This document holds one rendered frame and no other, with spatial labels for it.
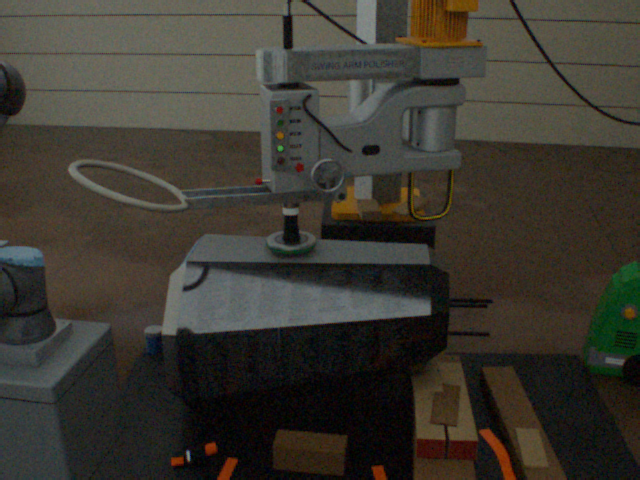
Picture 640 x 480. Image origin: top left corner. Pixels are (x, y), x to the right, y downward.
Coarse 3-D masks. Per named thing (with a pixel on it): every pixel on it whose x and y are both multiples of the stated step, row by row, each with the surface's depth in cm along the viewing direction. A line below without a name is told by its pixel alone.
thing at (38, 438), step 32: (64, 320) 231; (64, 352) 211; (96, 352) 220; (0, 384) 197; (32, 384) 195; (64, 384) 201; (96, 384) 221; (0, 416) 201; (32, 416) 199; (64, 416) 201; (96, 416) 222; (0, 448) 206; (32, 448) 203; (64, 448) 202; (96, 448) 223
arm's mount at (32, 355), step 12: (60, 324) 219; (60, 336) 215; (0, 348) 203; (12, 348) 202; (24, 348) 203; (36, 348) 203; (48, 348) 208; (0, 360) 205; (12, 360) 204; (24, 360) 203; (36, 360) 202
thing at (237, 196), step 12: (192, 192) 286; (204, 192) 287; (216, 192) 289; (228, 192) 290; (240, 192) 292; (252, 192) 294; (264, 192) 295; (300, 192) 288; (312, 192) 290; (192, 204) 276; (204, 204) 278; (216, 204) 279; (228, 204) 281; (240, 204) 282; (252, 204) 284; (264, 204) 285
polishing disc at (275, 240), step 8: (280, 232) 308; (304, 232) 308; (272, 240) 299; (280, 240) 299; (304, 240) 299; (312, 240) 299; (280, 248) 292; (288, 248) 291; (296, 248) 292; (304, 248) 293
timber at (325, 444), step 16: (288, 432) 289; (304, 432) 289; (272, 448) 281; (288, 448) 280; (304, 448) 279; (320, 448) 279; (336, 448) 279; (288, 464) 283; (304, 464) 282; (320, 464) 281; (336, 464) 279
